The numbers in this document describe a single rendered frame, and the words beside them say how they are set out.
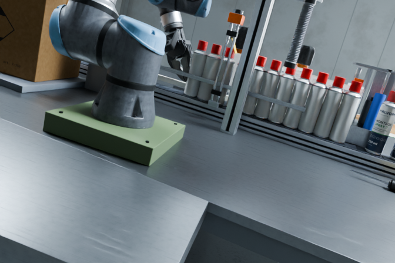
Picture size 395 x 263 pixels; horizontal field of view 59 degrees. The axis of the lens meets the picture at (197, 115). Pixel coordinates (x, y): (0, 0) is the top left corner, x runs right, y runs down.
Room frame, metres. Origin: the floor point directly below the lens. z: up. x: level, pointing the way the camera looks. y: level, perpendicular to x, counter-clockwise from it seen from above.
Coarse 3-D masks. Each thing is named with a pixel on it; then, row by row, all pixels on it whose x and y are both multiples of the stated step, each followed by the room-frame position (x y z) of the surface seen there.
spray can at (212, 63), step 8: (216, 48) 1.24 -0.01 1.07; (208, 56) 1.24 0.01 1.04; (216, 56) 1.24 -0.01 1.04; (208, 64) 1.24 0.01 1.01; (216, 64) 1.24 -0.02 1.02; (208, 72) 1.23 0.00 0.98; (216, 72) 1.24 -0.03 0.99; (200, 88) 1.24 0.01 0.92; (208, 88) 1.23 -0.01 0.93; (200, 96) 1.23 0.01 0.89; (208, 96) 1.24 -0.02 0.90
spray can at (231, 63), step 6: (228, 48) 1.24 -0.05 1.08; (228, 54) 1.23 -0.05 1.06; (234, 54) 1.24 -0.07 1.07; (222, 66) 1.23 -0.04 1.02; (222, 72) 1.22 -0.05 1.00; (228, 72) 1.22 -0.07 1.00; (228, 78) 1.23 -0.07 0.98; (228, 84) 1.23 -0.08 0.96; (222, 90) 1.22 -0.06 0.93; (216, 96) 1.22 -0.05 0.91; (222, 96) 1.23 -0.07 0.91; (222, 102) 1.23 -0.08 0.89
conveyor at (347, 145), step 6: (156, 84) 1.32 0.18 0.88; (168, 90) 1.25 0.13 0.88; (174, 90) 1.28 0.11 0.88; (180, 90) 1.33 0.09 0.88; (186, 96) 1.23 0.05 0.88; (204, 102) 1.21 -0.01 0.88; (222, 108) 1.19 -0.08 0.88; (246, 114) 1.18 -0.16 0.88; (264, 120) 1.16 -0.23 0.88; (282, 126) 1.14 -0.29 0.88; (300, 132) 1.12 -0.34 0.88; (318, 138) 1.10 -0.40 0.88; (342, 144) 1.09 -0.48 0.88; (348, 144) 1.12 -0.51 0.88; (354, 144) 1.14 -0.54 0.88; (360, 150) 1.08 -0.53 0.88; (378, 156) 1.06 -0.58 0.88; (384, 156) 1.08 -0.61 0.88
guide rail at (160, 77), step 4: (160, 76) 1.34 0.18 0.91; (164, 76) 1.34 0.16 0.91; (164, 80) 1.34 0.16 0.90; (168, 80) 1.33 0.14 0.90; (172, 80) 1.33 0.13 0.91; (176, 80) 1.32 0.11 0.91; (176, 84) 1.32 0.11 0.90; (180, 84) 1.32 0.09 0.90; (184, 84) 1.31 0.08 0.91; (228, 96) 1.26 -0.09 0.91
